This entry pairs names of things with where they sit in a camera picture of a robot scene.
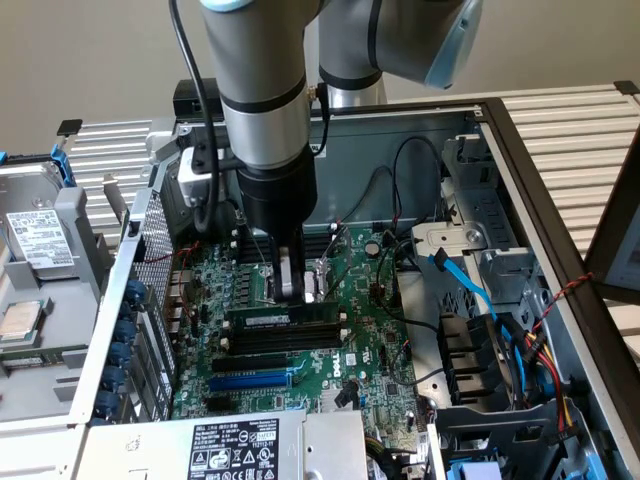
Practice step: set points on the silver metal bracket plate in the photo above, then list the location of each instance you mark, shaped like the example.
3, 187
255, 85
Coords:
450, 235

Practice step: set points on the blue disk caddy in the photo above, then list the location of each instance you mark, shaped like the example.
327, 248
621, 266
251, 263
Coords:
62, 165

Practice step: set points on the silver chipset heat sink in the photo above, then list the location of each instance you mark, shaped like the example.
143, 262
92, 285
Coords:
332, 402

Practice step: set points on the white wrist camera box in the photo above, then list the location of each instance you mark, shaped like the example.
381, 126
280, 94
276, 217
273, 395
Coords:
192, 175

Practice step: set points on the short black expansion slot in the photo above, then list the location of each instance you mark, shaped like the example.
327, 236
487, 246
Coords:
222, 405

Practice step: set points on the black table end cap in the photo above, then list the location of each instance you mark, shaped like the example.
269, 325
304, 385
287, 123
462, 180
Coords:
70, 127
627, 87

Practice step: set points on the black box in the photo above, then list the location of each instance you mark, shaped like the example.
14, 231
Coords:
187, 100

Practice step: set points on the silver hard disk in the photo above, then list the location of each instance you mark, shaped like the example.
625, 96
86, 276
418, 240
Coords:
40, 235

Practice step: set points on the open PC case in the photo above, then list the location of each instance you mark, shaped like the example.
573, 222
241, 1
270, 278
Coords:
360, 145

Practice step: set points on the dark framed panel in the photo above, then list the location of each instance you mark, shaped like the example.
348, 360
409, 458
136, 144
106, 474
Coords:
625, 240

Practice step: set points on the long black expansion slot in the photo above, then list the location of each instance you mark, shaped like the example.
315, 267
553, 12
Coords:
250, 365

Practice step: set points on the green RAM stick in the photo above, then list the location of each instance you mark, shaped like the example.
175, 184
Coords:
265, 317
20, 360

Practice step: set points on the green motherboard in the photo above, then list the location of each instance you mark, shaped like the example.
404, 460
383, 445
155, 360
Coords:
310, 370

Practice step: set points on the blue card retainer clip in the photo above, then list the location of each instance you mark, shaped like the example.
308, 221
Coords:
110, 401
122, 353
136, 291
127, 328
116, 378

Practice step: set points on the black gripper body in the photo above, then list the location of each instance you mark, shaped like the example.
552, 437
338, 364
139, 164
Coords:
277, 195

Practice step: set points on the silver CPU chip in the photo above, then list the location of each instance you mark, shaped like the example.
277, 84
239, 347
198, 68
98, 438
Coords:
20, 322

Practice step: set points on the metal disk bay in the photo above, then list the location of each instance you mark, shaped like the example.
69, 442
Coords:
480, 200

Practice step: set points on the round coin battery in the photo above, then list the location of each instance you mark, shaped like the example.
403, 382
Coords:
371, 247

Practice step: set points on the grey power supply unit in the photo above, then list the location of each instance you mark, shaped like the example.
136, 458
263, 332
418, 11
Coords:
150, 450

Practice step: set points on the black plastic fan shroud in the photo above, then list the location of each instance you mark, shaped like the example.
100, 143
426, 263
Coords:
465, 350

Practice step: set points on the black RAM slot white latch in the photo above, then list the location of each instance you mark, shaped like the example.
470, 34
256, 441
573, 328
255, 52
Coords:
280, 332
280, 351

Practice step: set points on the CPU socket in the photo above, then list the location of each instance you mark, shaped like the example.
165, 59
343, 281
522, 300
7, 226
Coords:
315, 287

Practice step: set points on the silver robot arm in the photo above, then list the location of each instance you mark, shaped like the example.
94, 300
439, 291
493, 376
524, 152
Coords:
260, 50

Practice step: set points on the grey parts rack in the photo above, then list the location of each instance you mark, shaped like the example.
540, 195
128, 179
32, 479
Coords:
70, 300

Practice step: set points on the thin metal locking lever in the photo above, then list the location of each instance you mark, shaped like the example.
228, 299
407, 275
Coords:
259, 248

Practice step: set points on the blue expansion slot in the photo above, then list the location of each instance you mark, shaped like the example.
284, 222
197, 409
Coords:
250, 384

